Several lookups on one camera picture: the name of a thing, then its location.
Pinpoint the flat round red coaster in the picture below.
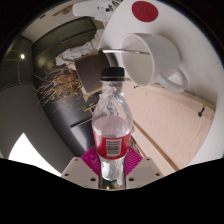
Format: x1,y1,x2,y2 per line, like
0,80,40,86
131,0,160,23

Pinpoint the white ceramic mug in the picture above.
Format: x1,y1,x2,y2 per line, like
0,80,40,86
119,32,189,94

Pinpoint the dried plant in grey pot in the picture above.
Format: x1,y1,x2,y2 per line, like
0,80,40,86
34,49,118,108

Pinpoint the grey plant saucer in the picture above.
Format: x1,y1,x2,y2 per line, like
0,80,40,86
105,51,119,68

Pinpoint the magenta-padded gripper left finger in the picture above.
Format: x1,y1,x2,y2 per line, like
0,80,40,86
60,146,102,190

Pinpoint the light wooden board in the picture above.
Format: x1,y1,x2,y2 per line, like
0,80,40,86
83,81,216,173

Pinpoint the clear red-labelled water bottle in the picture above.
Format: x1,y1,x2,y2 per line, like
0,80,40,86
91,66,135,183

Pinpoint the bright ceiling light panel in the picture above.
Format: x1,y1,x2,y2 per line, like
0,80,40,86
8,132,63,178

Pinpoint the white shell chair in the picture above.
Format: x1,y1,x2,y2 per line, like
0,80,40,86
72,0,116,18

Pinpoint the loose papers pile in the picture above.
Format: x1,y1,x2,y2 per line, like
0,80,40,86
94,3,115,23

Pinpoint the dark double door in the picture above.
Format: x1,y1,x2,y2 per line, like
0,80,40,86
32,16,98,68

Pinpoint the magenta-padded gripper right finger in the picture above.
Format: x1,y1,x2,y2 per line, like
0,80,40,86
123,146,165,190

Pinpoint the metal spoon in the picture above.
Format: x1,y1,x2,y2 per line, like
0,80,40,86
98,48,151,56

